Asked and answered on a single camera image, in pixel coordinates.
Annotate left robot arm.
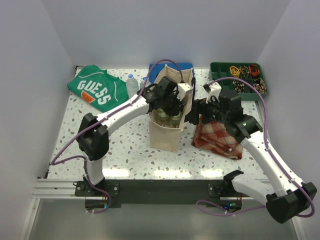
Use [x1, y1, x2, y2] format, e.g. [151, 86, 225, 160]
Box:
[76, 76, 193, 196]

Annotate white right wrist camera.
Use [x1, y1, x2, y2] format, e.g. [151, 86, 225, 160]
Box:
[203, 82, 222, 104]

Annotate green Guess t-shirt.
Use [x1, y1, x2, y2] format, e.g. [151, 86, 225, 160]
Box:
[67, 65, 129, 113]

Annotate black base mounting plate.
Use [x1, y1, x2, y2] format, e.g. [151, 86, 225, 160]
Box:
[74, 178, 243, 209]

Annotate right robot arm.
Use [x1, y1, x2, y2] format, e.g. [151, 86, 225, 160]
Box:
[187, 90, 317, 224]

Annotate pink patterned hair ties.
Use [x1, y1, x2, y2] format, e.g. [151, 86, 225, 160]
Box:
[252, 77, 268, 95]

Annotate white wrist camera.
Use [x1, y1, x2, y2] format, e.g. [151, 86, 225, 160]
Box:
[177, 82, 194, 101]
[203, 82, 222, 104]

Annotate green cap soda bottle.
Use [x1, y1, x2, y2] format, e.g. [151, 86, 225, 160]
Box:
[169, 112, 183, 128]

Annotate red plaid cloth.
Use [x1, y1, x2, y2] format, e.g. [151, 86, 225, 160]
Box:
[192, 115, 243, 160]

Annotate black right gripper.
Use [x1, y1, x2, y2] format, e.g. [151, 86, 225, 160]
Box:
[185, 94, 229, 126]

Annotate black white hair ties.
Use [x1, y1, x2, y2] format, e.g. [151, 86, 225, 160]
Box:
[232, 77, 247, 93]

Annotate orange black hair ties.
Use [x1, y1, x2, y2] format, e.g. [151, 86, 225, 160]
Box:
[248, 64, 262, 77]

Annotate folded blue cloth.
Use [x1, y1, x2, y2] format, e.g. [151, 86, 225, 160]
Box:
[148, 62, 195, 83]

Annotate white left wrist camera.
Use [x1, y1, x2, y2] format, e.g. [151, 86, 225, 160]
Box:
[177, 82, 194, 101]

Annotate beige canvas tote bag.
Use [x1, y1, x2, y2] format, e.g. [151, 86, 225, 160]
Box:
[149, 65, 195, 152]

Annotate green compartment tray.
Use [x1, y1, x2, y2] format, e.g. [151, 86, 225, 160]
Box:
[209, 62, 268, 101]

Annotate Pocari Sweat bottle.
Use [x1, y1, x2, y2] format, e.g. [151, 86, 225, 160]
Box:
[139, 77, 151, 89]
[125, 74, 139, 98]

